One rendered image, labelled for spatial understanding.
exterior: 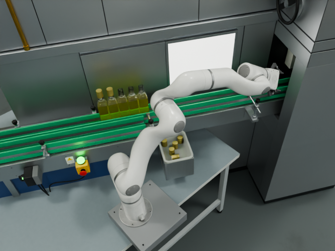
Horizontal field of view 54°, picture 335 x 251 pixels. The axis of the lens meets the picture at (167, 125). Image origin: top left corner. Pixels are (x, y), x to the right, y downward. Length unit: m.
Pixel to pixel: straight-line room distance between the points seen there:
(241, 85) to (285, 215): 1.66
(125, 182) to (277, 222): 1.65
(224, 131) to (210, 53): 0.77
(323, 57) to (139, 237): 1.35
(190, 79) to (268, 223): 1.77
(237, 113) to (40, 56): 1.21
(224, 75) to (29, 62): 1.05
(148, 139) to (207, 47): 0.77
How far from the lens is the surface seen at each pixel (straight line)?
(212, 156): 2.21
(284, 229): 2.87
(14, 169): 2.06
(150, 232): 1.86
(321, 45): 1.86
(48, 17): 1.80
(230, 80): 1.48
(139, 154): 1.50
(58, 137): 1.99
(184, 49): 1.94
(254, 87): 1.50
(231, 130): 2.58
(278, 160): 2.43
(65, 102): 2.09
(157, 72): 1.98
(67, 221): 2.06
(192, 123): 2.07
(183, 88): 1.36
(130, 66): 1.93
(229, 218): 2.83
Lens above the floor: 2.46
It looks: 45 degrees down
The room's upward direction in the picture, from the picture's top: 4 degrees counter-clockwise
